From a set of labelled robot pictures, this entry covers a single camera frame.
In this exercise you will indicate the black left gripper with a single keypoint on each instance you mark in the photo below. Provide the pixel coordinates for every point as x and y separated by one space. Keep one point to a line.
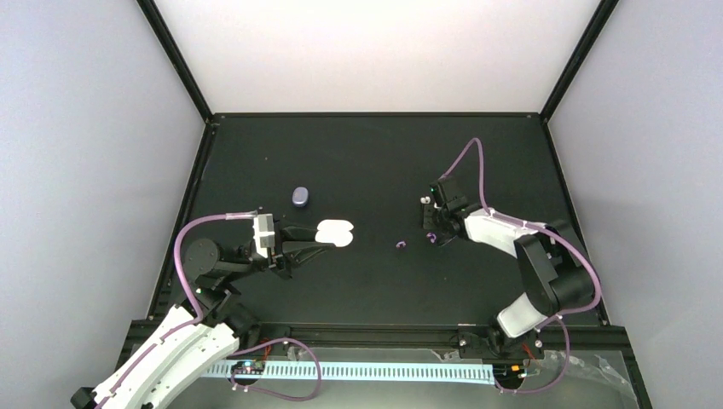
291 253

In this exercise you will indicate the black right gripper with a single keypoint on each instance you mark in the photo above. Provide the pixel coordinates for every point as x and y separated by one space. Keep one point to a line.
426 219

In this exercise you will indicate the white earbud charging case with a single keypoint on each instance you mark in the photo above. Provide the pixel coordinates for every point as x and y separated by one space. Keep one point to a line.
334 232

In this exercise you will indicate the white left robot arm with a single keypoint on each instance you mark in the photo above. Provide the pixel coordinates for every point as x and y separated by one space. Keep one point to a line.
211 324

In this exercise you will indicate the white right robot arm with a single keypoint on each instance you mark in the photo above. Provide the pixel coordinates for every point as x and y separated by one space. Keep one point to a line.
556 275

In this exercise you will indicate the purple earbud charging case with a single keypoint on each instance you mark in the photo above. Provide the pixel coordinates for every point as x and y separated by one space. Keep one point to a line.
300 197

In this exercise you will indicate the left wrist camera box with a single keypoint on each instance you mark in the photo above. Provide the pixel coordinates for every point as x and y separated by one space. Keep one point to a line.
263 234

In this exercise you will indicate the white slotted cable duct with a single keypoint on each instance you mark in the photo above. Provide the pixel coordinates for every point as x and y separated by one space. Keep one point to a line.
354 371

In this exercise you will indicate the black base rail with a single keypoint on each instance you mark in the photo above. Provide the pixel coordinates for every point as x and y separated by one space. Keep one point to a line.
472 342

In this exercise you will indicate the black enclosure frame post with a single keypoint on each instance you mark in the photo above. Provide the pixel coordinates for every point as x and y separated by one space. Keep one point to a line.
163 33

